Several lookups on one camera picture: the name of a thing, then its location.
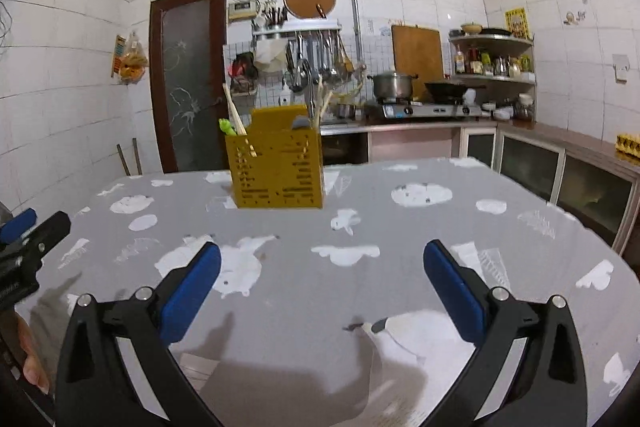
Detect grey printed tablecloth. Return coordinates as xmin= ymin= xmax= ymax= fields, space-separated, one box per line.
xmin=15 ymin=157 xmax=640 ymax=427

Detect plastic bag of oranges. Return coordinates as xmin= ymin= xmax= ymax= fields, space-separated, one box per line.
xmin=120 ymin=32 xmax=150 ymax=83

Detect steel sink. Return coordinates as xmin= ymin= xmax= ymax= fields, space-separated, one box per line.
xmin=320 ymin=117 xmax=371 ymax=134

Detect metal corner shelf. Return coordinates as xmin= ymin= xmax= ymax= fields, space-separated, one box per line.
xmin=448 ymin=33 xmax=537 ymax=88

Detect row of condiment bottles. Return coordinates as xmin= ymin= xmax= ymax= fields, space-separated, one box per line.
xmin=454 ymin=47 xmax=534 ymax=78

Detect row of hanging utensils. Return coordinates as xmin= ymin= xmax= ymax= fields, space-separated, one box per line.
xmin=285 ymin=32 xmax=356 ymax=90

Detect kitchen counter cabinet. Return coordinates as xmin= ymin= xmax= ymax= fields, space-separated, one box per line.
xmin=367 ymin=119 xmax=640 ymax=256

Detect glass jar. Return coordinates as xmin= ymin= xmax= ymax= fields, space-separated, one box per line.
xmin=515 ymin=94 xmax=535 ymax=122

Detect steel gas stove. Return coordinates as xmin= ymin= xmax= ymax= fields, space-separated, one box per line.
xmin=375 ymin=99 xmax=484 ymax=120

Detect yellow slotted utensil holder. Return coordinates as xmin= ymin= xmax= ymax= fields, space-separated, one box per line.
xmin=224 ymin=104 xmax=325 ymax=210

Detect red and black bag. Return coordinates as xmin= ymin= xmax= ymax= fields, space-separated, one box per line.
xmin=230 ymin=52 xmax=259 ymax=96

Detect wall cables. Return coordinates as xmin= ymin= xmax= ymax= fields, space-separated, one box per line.
xmin=0 ymin=0 xmax=14 ymax=54

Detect wall utensil rack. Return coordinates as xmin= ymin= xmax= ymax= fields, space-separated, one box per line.
xmin=251 ymin=26 xmax=344 ymax=40

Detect black wok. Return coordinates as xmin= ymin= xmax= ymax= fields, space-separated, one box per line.
xmin=425 ymin=79 xmax=487 ymax=103

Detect yellow wall poster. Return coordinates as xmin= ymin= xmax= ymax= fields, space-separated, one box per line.
xmin=504 ymin=8 xmax=529 ymax=40

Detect white hanging cloth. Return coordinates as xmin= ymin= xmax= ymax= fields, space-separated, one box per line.
xmin=254 ymin=39 xmax=286 ymax=73

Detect knife holder with knives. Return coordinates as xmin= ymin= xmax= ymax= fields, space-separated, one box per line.
xmin=262 ymin=4 xmax=289 ymax=28

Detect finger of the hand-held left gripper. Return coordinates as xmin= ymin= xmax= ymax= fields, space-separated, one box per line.
xmin=0 ymin=208 xmax=38 ymax=244
xmin=0 ymin=211 xmax=72 ymax=276

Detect stack of white bowls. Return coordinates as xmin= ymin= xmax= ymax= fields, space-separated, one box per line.
xmin=482 ymin=102 xmax=516 ymax=120

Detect rectangular wooden cutting board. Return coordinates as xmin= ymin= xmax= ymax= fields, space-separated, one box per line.
xmin=391 ymin=24 xmax=445 ymax=88

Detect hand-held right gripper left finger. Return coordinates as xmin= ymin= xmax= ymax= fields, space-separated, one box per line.
xmin=55 ymin=242 xmax=224 ymax=427

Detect person's left hand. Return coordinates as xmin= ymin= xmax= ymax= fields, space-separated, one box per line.
xmin=14 ymin=311 xmax=52 ymax=395

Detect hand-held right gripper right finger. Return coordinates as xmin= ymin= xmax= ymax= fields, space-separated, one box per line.
xmin=422 ymin=240 xmax=588 ymax=427

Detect steel cooking pot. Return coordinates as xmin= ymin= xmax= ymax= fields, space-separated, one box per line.
xmin=367 ymin=72 xmax=419 ymax=100

